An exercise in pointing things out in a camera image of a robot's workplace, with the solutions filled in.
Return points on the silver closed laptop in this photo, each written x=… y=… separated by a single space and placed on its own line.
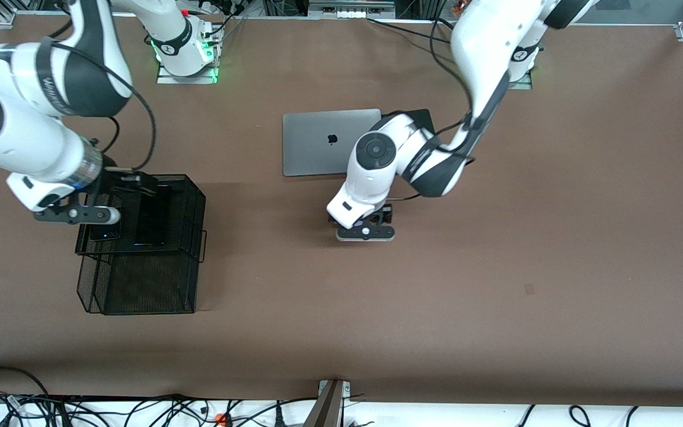
x=312 y=142

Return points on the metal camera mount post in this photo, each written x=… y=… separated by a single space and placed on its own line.
x=326 y=409

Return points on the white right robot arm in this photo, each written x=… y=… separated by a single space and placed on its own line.
x=21 y=130

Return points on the black mesh two-tier organizer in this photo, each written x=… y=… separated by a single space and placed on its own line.
x=152 y=284

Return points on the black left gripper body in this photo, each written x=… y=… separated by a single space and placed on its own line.
x=385 y=213

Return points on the black slab phone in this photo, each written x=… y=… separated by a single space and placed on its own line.
x=155 y=219

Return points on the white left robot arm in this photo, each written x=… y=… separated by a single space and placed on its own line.
x=484 y=47

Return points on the black mouse pad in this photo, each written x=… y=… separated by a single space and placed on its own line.
x=421 y=115

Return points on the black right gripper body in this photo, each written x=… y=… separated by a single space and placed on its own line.
x=114 y=178

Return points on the white power strip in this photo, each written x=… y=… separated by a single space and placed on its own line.
x=350 y=13

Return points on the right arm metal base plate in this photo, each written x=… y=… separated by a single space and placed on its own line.
x=166 y=78

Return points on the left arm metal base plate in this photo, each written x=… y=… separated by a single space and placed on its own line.
x=525 y=86

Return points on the black flip phone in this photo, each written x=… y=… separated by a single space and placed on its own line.
x=104 y=233

